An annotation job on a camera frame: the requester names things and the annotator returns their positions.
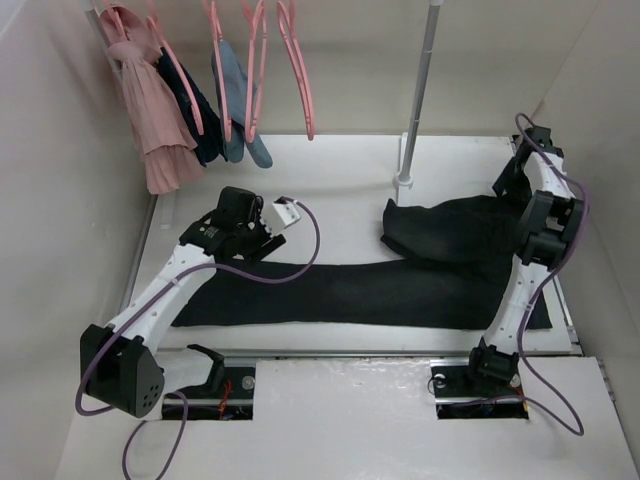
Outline black trousers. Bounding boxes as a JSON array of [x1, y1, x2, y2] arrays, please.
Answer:
[[172, 194, 530, 330]]

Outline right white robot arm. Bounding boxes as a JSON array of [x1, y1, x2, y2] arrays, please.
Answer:
[[462, 125, 589, 394]]

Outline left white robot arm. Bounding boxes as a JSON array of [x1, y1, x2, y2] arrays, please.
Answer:
[[78, 187, 300, 418]]

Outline pink hanger with navy garment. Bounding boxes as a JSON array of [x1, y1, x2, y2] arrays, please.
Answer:
[[144, 0, 205, 136]]

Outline empty pink hanger left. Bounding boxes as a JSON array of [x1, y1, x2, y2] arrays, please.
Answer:
[[241, 0, 267, 143]]

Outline empty pink hanger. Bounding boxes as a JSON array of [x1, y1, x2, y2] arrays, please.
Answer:
[[276, 0, 315, 141], [241, 0, 267, 143]]

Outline empty pink hanger right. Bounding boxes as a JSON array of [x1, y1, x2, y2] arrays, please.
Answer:
[[276, 0, 315, 141]]

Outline pink hanger with denim garment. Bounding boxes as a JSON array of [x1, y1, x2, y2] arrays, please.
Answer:
[[201, 0, 233, 142]]

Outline navy blue garment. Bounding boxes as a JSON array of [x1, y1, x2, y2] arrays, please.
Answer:
[[155, 49, 229, 168]]

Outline pink pleated garment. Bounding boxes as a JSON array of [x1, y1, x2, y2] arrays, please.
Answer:
[[119, 9, 204, 195]]

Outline light blue denim garment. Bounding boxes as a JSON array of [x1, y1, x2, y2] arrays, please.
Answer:
[[219, 40, 273, 169]]

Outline grey metal rack pole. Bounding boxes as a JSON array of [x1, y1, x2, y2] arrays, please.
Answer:
[[397, 0, 447, 184]]

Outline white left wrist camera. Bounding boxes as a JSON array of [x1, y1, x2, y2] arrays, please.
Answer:
[[260, 199, 301, 237]]

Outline metal rail at table front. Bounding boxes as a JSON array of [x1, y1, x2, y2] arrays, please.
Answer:
[[164, 347, 476, 362]]

